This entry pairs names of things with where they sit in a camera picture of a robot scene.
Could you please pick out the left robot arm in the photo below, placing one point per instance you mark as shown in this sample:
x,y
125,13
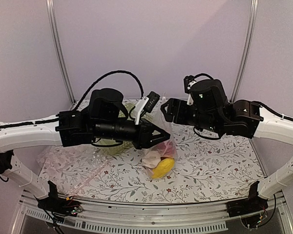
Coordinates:
x,y
105,118

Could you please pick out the front aluminium rail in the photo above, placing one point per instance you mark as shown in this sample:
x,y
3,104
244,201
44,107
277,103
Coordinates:
x,y
113,217

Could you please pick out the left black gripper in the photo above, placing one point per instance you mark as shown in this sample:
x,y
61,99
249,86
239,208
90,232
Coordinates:
x,y
143,139

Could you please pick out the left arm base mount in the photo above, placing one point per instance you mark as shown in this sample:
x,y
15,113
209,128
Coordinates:
x,y
60,206

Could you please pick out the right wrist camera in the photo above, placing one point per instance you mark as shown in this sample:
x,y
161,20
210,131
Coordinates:
x,y
188,82

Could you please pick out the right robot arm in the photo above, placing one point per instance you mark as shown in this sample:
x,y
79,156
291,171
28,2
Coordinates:
x,y
207,108

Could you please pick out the clear zip top bag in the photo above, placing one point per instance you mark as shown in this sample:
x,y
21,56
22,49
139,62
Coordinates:
x,y
160,121

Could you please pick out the left aluminium frame post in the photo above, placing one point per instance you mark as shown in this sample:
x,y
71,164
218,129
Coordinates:
x,y
58,49

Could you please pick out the yellow toy mango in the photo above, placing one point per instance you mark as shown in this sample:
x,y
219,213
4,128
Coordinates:
x,y
163,167

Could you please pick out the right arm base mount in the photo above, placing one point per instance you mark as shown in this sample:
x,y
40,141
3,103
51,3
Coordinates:
x,y
252,203

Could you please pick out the aluminium frame post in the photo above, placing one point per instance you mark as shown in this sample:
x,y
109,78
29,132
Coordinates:
x,y
58,49
246,50

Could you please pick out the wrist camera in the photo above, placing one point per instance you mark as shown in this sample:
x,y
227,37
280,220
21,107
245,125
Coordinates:
x,y
145,105
188,82

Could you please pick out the green perforated plastic basket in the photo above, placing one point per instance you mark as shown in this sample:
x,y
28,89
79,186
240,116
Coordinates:
x,y
122,135

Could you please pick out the red toy apple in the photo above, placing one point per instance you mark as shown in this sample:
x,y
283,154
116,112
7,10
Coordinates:
x,y
166,150

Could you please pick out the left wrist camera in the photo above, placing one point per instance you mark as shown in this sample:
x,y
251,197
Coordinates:
x,y
145,105

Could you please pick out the white toy garlic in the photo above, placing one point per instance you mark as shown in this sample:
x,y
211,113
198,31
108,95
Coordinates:
x,y
151,159

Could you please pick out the right aluminium frame post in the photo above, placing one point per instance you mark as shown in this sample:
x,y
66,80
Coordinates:
x,y
246,50

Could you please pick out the floral table mat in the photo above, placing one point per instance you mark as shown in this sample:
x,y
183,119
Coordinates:
x,y
204,171

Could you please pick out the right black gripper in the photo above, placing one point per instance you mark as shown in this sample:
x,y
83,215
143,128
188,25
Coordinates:
x,y
172,104

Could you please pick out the left clear dotted bag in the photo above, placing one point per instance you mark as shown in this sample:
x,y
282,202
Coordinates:
x,y
71,168

